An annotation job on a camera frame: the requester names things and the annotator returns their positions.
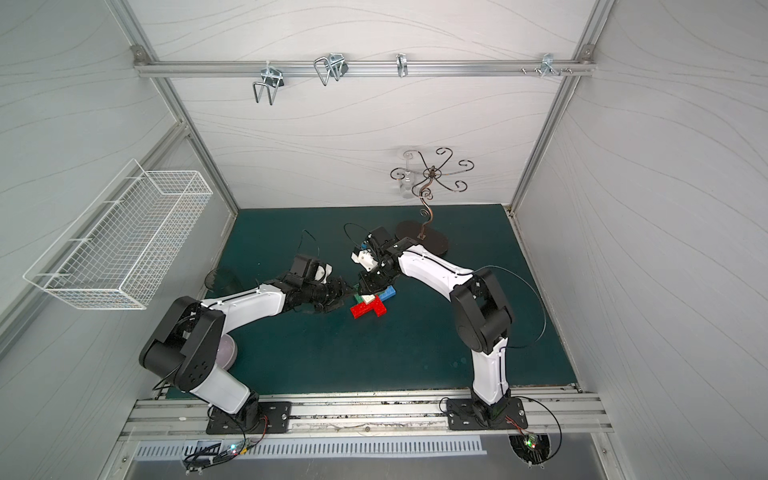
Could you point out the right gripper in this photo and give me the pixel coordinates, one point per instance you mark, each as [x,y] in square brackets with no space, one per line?
[370,280]

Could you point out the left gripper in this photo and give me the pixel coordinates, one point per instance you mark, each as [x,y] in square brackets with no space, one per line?
[330,288]

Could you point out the blue lego plate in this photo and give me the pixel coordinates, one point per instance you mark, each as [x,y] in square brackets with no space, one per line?
[386,294]

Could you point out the red lego brick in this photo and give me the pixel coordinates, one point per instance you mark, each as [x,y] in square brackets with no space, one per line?
[361,309]
[378,307]

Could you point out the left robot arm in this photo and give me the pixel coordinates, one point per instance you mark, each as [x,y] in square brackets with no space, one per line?
[183,348]

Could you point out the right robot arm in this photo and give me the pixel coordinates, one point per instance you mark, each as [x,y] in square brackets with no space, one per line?
[482,313]

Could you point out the dark metal jewelry stand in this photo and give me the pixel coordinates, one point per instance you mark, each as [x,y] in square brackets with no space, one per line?
[418,177]

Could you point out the metal hook clamp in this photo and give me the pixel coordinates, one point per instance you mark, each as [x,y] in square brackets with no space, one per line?
[330,67]
[547,68]
[267,87]
[401,65]

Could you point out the black round fan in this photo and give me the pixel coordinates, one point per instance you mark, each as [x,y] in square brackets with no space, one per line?
[532,449]

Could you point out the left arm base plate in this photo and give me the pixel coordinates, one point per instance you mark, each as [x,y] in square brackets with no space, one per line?
[253,418]

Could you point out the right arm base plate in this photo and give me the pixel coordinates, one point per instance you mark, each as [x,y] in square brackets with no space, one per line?
[474,415]

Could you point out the white wire basket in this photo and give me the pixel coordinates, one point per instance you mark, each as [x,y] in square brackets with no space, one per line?
[116,253]

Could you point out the aluminium front rail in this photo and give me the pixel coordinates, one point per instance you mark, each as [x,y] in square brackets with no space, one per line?
[377,413]

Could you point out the white slotted cable duct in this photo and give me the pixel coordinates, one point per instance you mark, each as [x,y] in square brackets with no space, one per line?
[327,447]

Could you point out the aluminium crossbar rail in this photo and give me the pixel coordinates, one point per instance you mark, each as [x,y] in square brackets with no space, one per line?
[583,65]

